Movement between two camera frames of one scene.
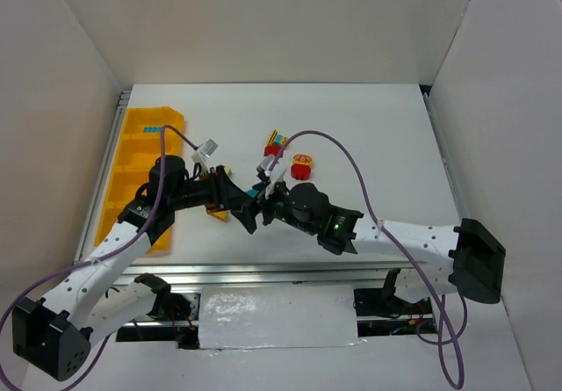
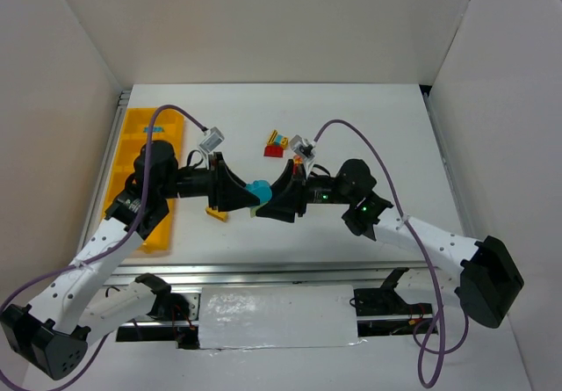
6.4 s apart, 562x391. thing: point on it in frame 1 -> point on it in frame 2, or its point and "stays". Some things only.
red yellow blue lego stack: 275,144 stays
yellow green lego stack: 220,213 stays
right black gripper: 269,209 -> 299,190
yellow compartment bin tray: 137,146 stays
